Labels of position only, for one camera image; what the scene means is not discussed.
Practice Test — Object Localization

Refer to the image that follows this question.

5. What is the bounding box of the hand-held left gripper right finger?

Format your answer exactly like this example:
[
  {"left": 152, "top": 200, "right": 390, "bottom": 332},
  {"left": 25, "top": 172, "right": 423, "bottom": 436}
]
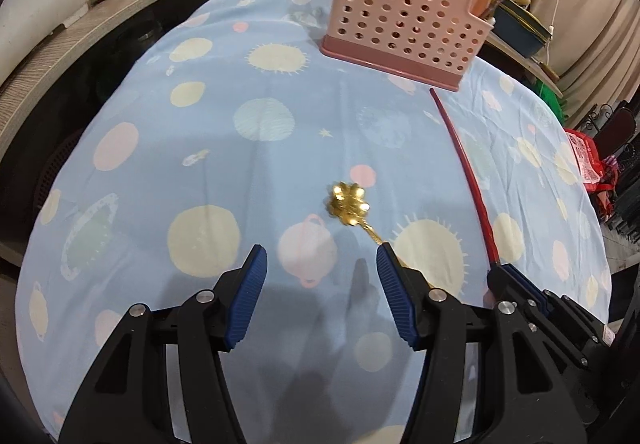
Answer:
[{"left": 376, "top": 244, "right": 601, "bottom": 444}]

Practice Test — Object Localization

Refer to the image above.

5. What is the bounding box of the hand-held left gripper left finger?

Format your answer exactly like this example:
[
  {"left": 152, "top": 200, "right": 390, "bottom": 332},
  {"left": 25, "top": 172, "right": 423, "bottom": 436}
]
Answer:
[{"left": 59, "top": 245, "right": 268, "bottom": 444}]

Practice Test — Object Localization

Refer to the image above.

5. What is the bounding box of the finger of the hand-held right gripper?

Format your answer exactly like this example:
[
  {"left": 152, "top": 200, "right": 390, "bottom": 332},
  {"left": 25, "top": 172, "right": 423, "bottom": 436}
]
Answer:
[
  {"left": 500, "top": 265, "right": 561, "bottom": 319},
  {"left": 488, "top": 273, "right": 538, "bottom": 325}
]

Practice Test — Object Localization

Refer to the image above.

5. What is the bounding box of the gold flower spoon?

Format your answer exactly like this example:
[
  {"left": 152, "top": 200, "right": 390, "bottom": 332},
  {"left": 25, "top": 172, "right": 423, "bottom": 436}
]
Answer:
[{"left": 327, "top": 181, "right": 388, "bottom": 249}]

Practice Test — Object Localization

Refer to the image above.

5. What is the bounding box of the red chopstick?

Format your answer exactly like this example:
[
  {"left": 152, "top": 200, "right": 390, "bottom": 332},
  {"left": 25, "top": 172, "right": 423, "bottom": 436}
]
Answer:
[{"left": 429, "top": 88, "right": 501, "bottom": 272}]

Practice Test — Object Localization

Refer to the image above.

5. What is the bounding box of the pink perforated utensil basket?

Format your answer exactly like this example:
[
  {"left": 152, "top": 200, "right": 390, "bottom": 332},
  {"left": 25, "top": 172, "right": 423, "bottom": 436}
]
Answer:
[{"left": 320, "top": 0, "right": 495, "bottom": 91}]

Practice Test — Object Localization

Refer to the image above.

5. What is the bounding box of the blue planet print tablecloth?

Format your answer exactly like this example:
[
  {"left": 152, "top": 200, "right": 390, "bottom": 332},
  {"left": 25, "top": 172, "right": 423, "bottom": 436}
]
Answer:
[{"left": 15, "top": 0, "right": 613, "bottom": 444}]

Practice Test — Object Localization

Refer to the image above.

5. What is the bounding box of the red plastic bag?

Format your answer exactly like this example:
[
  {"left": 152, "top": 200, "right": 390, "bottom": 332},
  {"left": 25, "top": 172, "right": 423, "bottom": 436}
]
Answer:
[{"left": 564, "top": 128, "right": 621, "bottom": 222}]

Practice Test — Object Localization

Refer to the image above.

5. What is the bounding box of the black metal chair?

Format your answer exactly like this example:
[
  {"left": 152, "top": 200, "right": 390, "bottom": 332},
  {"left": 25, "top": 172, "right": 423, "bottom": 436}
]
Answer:
[{"left": 585, "top": 98, "right": 640, "bottom": 245}]

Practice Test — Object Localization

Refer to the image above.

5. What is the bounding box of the green plastic bag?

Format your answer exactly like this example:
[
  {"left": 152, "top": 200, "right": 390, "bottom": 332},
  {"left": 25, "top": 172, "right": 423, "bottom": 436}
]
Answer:
[{"left": 536, "top": 82, "right": 565, "bottom": 121}]

